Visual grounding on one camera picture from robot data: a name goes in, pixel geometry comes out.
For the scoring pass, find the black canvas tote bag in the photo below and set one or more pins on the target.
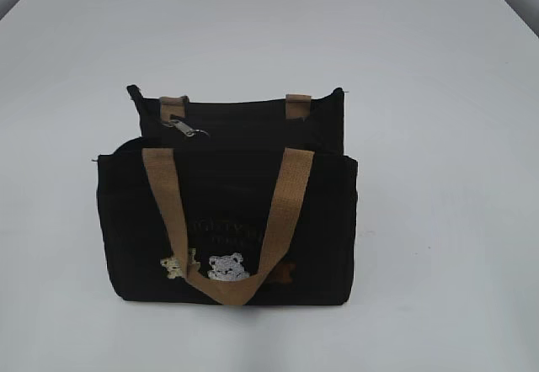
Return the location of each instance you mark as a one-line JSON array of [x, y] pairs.
[[261, 213]]

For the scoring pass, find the silver zipper pull with ring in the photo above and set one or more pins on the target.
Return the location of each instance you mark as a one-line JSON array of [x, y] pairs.
[[184, 128]]

